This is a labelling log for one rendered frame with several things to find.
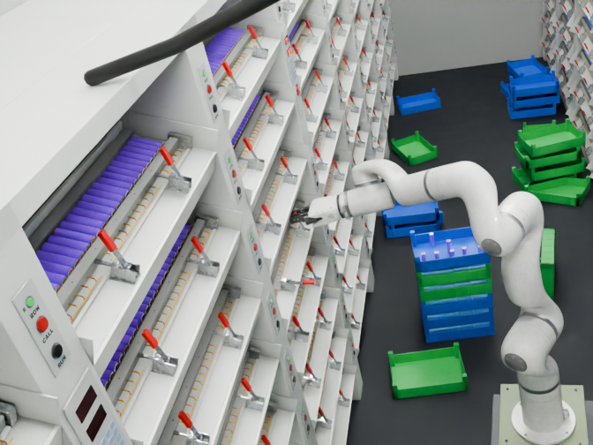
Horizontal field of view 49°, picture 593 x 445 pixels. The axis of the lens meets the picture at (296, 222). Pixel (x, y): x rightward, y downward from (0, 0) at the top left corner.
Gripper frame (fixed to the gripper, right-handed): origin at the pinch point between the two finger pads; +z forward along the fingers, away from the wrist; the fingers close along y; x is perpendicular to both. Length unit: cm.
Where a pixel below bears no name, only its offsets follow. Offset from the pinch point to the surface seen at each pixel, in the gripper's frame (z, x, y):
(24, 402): -9, 55, -124
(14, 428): -7, 53, -126
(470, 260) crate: -42, -69, 51
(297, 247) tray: 0.8, -7.0, -7.3
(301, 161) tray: -3.9, 11.8, 13.5
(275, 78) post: -5.6, 39.7, 16.1
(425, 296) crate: -20, -81, 49
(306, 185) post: -1.4, 1.4, 16.0
